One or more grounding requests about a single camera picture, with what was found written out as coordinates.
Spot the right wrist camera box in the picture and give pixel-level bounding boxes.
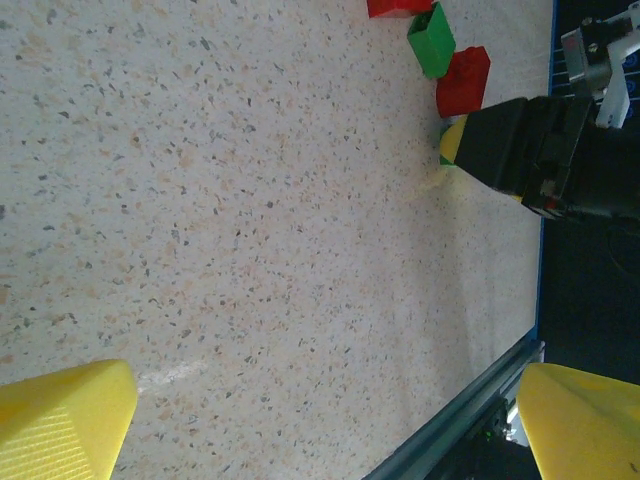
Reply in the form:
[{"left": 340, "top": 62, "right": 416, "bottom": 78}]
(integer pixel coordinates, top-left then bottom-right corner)
[{"left": 559, "top": 3, "right": 640, "bottom": 130}]

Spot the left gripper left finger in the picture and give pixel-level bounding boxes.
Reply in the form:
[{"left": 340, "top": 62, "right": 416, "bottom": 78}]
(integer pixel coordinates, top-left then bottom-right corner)
[{"left": 0, "top": 358, "right": 139, "bottom": 480}]

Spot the red lego brick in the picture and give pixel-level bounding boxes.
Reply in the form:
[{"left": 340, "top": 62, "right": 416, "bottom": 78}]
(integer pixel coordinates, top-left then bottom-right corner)
[
  {"left": 435, "top": 45, "right": 492, "bottom": 119},
  {"left": 367, "top": 0, "right": 434, "bottom": 20}
]

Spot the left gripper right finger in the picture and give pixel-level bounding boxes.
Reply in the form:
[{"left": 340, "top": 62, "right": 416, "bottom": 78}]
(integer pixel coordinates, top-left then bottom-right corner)
[{"left": 517, "top": 362, "right": 640, "bottom": 480}]

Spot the aluminium frame rail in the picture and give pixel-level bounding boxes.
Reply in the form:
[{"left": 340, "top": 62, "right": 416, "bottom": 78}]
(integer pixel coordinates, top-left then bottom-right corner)
[{"left": 360, "top": 339, "right": 547, "bottom": 480}]

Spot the blue trimmed table side rail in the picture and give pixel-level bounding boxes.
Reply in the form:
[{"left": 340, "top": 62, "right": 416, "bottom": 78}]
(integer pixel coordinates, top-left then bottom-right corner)
[{"left": 532, "top": 0, "right": 560, "bottom": 349}]

